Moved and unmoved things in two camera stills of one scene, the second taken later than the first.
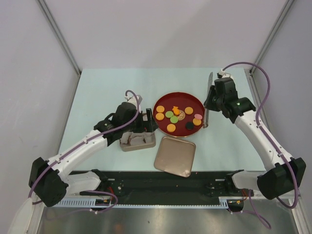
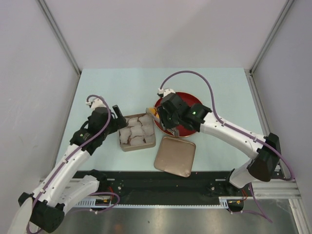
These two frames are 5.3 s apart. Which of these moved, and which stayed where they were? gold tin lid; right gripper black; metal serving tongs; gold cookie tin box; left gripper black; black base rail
Moved: right gripper black; metal serving tongs; left gripper black
Stayed: black base rail; gold tin lid; gold cookie tin box
